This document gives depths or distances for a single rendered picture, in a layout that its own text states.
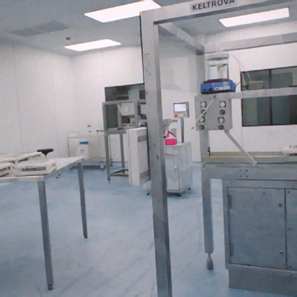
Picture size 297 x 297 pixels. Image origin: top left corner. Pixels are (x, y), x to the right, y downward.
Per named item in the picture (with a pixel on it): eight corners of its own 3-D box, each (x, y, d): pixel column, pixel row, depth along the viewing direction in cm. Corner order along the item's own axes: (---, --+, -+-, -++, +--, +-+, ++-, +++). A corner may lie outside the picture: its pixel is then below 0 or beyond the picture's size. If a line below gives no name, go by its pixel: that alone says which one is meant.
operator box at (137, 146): (128, 185, 155) (125, 129, 153) (144, 178, 171) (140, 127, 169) (140, 186, 153) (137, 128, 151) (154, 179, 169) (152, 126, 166)
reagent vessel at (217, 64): (204, 81, 220) (203, 51, 218) (209, 82, 234) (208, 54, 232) (227, 78, 214) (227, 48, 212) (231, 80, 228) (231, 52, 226)
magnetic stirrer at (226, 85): (199, 95, 218) (199, 81, 217) (207, 95, 238) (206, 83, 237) (231, 92, 210) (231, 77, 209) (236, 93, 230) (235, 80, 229)
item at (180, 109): (174, 142, 524) (172, 102, 518) (176, 142, 534) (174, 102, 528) (188, 142, 515) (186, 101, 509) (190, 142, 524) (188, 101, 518)
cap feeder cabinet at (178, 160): (143, 195, 515) (140, 146, 508) (157, 187, 566) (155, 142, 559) (182, 197, 489) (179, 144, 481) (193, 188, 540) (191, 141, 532)
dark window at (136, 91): (107, 130, 859) (104, 87, 849) (107, 130, 860) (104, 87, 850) (154, 129, 804) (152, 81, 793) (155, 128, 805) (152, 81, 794)
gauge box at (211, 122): (195, 130, 218) (194, 100, 217) (199, 130, 228) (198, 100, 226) (230, 129, 210) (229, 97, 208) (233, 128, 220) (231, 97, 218)
